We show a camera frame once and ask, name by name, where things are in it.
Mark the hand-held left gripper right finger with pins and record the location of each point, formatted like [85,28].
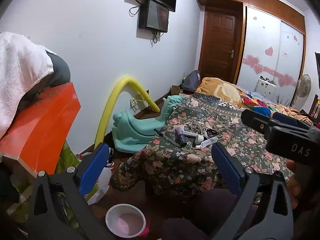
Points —
[225,165]

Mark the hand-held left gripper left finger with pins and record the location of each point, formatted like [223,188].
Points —
[96,165]

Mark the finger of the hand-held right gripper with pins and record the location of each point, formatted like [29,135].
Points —
[285,119]
[257,122]

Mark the white squeezed tube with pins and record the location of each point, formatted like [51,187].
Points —
[209,142]

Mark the small white cap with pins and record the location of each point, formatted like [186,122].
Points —
[197,147]

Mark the purple bottle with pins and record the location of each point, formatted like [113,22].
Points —
[181,137]

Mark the white plastic bin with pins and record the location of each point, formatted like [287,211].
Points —
[110,220]

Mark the black pen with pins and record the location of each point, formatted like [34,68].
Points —
[165,137]

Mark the person's right hand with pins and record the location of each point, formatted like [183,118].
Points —
[296,187]

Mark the white plastic bag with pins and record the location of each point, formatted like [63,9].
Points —
[102,180]

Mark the multicoloured blanket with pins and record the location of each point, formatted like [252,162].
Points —
[255,103]

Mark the dried plant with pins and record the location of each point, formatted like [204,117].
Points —
[282,100]

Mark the green patterned bag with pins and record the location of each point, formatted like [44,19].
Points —
[66,155]

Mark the small white cabinet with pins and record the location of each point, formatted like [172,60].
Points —
[265,86]

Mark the standing fan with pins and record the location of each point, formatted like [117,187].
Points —
[303,86]

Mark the teal plastic toy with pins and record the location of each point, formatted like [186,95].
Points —
[130,132]

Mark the dark floral blanket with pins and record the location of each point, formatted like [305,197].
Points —
[175,162]

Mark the orange yellow blanket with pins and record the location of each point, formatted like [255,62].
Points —
[220,87]

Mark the orange box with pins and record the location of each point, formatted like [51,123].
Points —
[42,127]

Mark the yellow foam tube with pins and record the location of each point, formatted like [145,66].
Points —
[110,100]

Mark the grey backpack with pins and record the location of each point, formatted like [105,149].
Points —
[191,81]

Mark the white wardrobe with heart stickers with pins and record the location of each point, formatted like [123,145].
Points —
[265,42]

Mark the small cardboard box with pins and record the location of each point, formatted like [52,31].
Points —
[176,90]

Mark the brown wooden door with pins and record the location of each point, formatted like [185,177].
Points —
[220,42]

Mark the white towel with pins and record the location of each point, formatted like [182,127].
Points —
[20,65]

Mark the white wall socket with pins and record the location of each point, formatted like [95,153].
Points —
[136,101]

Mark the small black wall monitor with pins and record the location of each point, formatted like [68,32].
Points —
[155,17]

